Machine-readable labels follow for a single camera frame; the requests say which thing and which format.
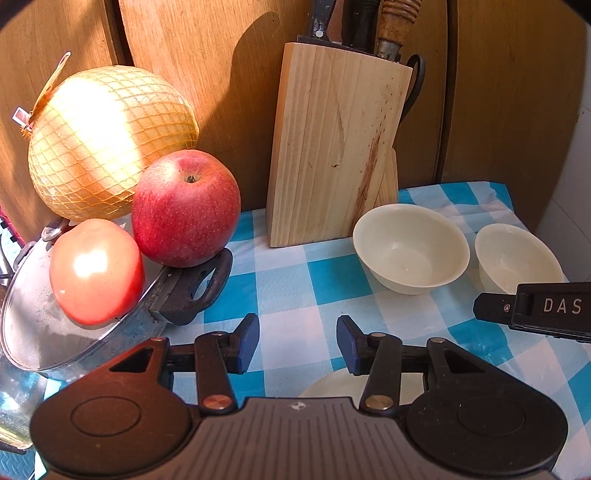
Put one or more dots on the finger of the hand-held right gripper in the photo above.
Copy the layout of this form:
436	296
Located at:
491	307

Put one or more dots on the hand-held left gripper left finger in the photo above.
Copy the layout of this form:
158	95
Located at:
250	345

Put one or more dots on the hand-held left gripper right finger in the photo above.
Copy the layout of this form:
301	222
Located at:
346	345

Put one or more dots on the cream bowl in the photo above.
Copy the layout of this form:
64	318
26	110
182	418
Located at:
411	249
517	258
337	387

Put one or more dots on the blue white checkered tablecloth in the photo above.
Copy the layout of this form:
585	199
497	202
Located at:
286	295

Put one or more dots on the red apple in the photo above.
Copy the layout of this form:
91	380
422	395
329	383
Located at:
184	207

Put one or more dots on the red tomato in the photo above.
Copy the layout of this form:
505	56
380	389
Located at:
97	272

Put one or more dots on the wooden knife block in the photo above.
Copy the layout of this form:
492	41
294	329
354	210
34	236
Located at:
332	147

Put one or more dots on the glass pan lid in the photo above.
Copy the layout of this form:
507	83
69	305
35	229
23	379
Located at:
37	332

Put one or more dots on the black scissors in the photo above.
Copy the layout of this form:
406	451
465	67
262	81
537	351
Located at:
413	87

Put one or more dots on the pomelo in yellow net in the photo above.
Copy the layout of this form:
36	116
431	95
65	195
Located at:
106	143

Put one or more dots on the blue foam mat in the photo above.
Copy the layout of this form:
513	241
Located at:
16	466

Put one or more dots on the red plastic item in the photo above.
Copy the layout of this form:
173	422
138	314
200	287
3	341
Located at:
7	221

